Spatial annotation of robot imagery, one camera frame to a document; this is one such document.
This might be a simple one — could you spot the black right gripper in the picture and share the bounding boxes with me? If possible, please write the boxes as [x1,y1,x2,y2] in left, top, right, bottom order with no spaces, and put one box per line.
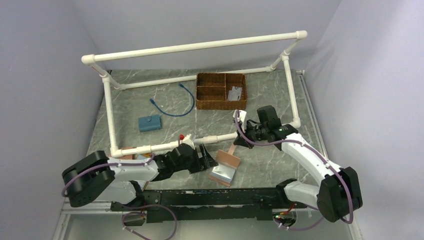
[233,119,269,149]

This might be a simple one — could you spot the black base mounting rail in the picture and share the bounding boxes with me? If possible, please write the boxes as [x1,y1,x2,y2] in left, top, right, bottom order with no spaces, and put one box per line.
[110,187,306,223]

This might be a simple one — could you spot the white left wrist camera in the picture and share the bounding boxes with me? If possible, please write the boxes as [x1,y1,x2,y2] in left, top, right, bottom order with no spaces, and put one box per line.
[178,133,196,149]

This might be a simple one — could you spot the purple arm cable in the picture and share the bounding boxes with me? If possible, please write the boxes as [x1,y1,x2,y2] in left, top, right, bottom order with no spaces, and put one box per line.
[61,152,178,240]
[234,110,355,232]

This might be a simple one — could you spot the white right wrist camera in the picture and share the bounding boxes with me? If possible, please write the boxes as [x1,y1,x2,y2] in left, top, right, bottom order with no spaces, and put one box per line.
[232,109,247,132]

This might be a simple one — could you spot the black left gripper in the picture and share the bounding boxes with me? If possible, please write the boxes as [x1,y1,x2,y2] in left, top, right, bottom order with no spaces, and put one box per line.
[173,143,218,174]

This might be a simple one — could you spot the aluminium extrusion rail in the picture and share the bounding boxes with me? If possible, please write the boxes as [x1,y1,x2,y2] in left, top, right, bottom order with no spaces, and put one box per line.
[53,201,363,240]

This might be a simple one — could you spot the grey cards in basket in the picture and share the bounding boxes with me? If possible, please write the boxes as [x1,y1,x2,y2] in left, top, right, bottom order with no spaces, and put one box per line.
[227,86,243,101]

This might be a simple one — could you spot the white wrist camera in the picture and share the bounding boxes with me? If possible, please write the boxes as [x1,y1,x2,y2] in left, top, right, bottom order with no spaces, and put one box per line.
[232,109,247,132]
[178,133,196,149]

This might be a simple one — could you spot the blue leather card holder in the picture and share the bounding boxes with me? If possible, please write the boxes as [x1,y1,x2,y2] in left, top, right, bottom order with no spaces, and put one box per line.
[138,114,162,133]

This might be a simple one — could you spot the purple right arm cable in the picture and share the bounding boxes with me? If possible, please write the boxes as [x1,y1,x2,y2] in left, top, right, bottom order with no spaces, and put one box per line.
[234,110,355,232]

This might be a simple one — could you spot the blue ethernet cable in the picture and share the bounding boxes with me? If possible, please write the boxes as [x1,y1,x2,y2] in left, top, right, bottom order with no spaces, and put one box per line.
[149,83,196,118]

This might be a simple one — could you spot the white PVC pipe frame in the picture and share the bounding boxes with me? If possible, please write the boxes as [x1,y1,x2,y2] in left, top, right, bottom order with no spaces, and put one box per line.
[81,30,308,158]

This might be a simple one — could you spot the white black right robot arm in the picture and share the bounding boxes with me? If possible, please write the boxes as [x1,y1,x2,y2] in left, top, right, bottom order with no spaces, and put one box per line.
[233,105,363,224]

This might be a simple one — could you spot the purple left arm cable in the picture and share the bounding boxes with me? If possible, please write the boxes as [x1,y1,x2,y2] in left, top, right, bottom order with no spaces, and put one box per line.
[61,152,178,240]

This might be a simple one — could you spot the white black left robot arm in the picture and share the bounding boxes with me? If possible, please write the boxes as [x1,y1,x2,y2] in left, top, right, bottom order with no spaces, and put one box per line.
[61,143,218,210]

